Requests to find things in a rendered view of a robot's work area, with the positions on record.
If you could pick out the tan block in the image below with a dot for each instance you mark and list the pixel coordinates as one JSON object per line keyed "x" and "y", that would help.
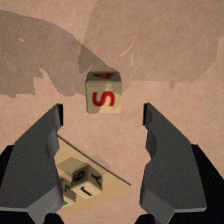
{"x": 87, "y": 182}
{"x": 103, "y": 91}
{"x": 69, "y": 195}

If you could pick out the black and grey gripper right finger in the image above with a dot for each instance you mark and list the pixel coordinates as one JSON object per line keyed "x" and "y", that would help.
{"x": 180, "y": 185}

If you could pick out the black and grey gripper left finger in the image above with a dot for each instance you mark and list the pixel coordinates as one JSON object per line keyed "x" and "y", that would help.
{"x": 30, "y": 186}

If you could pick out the tan flat mat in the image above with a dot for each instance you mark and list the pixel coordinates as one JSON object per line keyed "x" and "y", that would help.
{"x": 69, "y": 159}

